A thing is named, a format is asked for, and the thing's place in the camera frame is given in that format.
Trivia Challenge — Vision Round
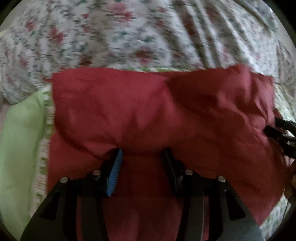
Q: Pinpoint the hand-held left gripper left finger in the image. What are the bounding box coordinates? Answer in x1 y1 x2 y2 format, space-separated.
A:
20 148 124 241

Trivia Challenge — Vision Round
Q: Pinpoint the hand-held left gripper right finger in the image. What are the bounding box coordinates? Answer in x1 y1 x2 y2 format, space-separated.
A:
162 148 264 241

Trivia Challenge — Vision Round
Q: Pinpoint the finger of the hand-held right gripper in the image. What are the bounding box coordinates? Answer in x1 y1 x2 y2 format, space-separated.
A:
264 127 296 142
275 118 296 131

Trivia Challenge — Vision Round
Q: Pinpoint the red quilted jacket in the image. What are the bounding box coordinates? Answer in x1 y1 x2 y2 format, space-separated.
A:
46 64 286 241

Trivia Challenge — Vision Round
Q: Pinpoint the green patterned blanket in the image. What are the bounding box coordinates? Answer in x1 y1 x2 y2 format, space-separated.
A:
0 65 296 240

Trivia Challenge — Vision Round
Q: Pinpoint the floral bedsheet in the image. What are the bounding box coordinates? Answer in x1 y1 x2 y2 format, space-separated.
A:
0 0 296 105

